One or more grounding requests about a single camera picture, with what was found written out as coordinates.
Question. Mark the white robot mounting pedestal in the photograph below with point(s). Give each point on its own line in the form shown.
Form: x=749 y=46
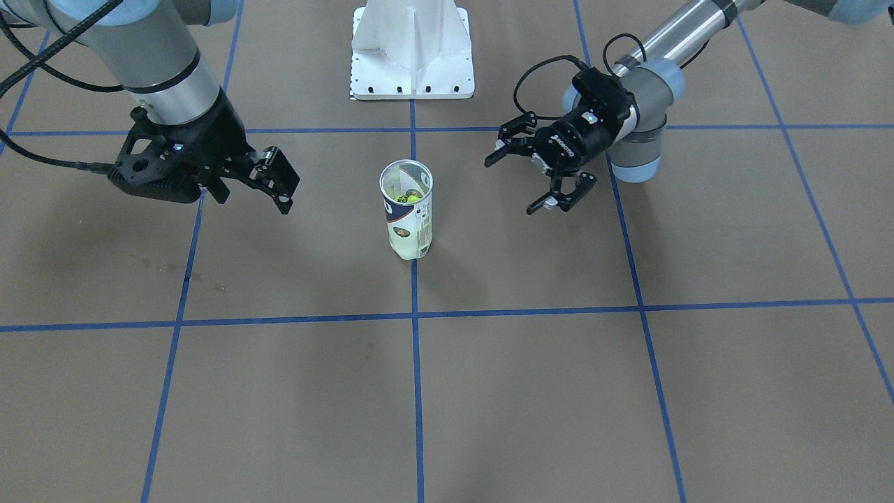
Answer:
x=411 y=50

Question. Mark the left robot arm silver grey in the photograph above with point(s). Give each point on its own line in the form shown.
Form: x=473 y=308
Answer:
x=654 y=73

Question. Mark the clear tennis ball can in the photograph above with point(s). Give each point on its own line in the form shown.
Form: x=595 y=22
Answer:
x=404 y=220

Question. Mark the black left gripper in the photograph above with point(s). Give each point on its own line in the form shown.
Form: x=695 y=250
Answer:
x=585 y=137

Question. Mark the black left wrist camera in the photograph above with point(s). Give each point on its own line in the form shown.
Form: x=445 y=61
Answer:
x=605 y=96

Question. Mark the yellow Roland Garros tennis ball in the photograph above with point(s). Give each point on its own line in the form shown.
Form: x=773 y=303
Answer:
x=404 y=196

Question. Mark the yellow Wilson tennis ball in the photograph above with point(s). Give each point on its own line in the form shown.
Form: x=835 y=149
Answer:
x=411 y=247

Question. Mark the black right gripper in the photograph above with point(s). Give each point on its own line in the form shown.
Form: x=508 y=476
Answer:
x=218 y=138

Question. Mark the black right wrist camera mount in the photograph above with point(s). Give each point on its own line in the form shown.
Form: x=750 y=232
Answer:
x=153 y=162

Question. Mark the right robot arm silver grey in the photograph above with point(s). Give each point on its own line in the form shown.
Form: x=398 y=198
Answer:
x=146 y=46

